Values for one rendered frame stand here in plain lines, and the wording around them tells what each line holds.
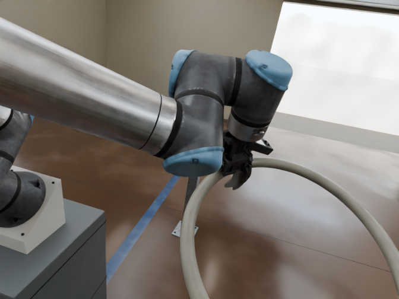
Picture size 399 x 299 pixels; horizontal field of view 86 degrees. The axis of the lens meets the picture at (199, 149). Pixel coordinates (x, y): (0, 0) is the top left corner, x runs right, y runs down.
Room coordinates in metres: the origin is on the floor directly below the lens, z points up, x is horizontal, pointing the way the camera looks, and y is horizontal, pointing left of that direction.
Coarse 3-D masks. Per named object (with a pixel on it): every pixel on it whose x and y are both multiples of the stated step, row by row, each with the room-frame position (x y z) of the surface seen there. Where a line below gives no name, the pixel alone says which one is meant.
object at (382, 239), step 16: (256, 160) 0.56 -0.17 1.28; (272, 160) 0.57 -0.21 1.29; (208, 176) 0.48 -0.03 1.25; (224, 176) 0.51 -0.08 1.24; (304, 176) 0.56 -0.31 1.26; (320, 176) 0.55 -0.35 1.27; (336, 192) 0.51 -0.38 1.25; (192, 208) 0.39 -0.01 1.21; (352, 208) 0.48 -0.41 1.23; (192, 224) 0.36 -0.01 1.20; (368, 224) 0.44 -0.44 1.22; (192, 240) 0.33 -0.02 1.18; (384, 240) 0.40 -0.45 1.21; (192, 256) 0.30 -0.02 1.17; (384, 256) 0.38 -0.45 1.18; (192, 272) 0.27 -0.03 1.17; (192, 288) 0.25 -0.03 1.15
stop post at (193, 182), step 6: (192, 180) 1.55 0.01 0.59; (198, 180) 1.59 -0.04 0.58; (192, 186) 1.55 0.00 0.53; (186, 192) 1.56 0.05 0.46; (192, 192) 1.55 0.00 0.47; (186, 198) 1.56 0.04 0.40; (186, 204) 1.56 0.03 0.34; (180, 222) 1.68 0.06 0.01; (180, 228) 1.56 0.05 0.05; (174, 234) 1.52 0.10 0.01
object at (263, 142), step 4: (260, 140) 0.55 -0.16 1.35; (264, 140) 0.56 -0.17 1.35; (252, 144) 0.50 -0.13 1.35; (256, 144) 0.50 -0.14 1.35; (260, 144) 0.52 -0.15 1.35; (264, 144) 0.54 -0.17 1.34; (268, 144) 0.55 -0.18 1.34; (248, 148) 0.50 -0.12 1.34; (252, 148) 0.51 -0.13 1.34; (256, 148) 0.51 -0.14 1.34; (260, 148) 0.52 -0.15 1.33; (264, 148) 0.53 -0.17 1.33; (268, 148) 0.54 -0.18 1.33; (272, 148) 0.56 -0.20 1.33; (260, 152) 0.53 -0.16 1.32; (264, 152) 0.54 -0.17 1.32; (268, 152) 0.55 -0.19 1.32
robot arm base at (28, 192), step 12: (24, 180) 0.57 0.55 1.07; (36, 180) 0.61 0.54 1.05; (24, 192) 0.54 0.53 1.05; (36, 192) 0.57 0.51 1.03; (12, 204) 0.50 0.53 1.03; (24, 204) 0.53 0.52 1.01; (36, 204) 0.55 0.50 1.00; (0, 216) 0.48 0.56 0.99; (12, 216) 0.50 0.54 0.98; (24, 216) 0.52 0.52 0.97
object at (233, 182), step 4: (240, 168) 0.53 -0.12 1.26; (236, 172) 0.51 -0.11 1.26; (240, 172) 0.51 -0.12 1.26; (236, 176) 0.51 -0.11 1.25; (240, 176) 0.52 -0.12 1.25; (232, 180) 0.51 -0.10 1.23; (236, 180) 0.52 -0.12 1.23; (240, 180) 0.52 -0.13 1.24; (228, 184) 0.51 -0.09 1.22; (232, 184) 0.52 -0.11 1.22; (236, 184) 0.52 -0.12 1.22; (240, 184) 0.52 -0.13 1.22; (236, 188) 0.53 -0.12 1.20
